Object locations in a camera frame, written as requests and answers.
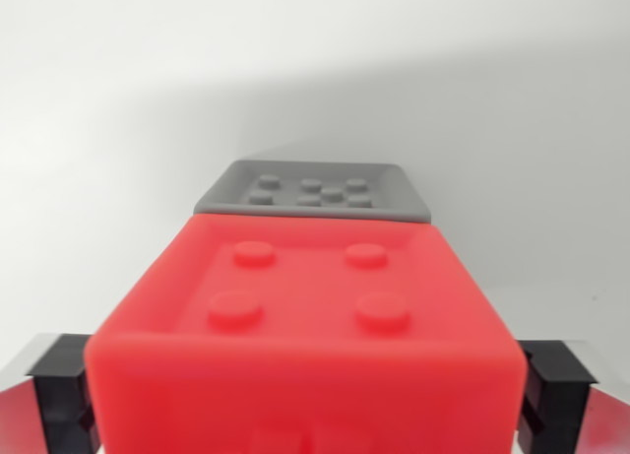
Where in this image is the grey cube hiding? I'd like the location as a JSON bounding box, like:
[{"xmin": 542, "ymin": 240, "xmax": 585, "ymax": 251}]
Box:
[{"xmin": 194, "ymin": 160, "xmax": 432, "ymax": 225}]

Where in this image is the red cube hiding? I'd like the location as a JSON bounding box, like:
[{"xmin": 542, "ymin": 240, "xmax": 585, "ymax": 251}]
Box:
[{"xmin": 83, "ymin": 214, "xmax": 530, "ymax": 454}]

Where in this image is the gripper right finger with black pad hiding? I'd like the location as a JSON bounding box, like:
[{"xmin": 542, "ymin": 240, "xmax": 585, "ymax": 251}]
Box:
[{"xmin": 515, "ymin": 339, "xmax": 630, "ymax": 454}]

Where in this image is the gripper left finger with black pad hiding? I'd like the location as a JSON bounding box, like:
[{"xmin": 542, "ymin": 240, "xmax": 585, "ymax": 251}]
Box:
[{"xmin": 0, "ymin": 333, "xmax": 102, "ymax": 454}]

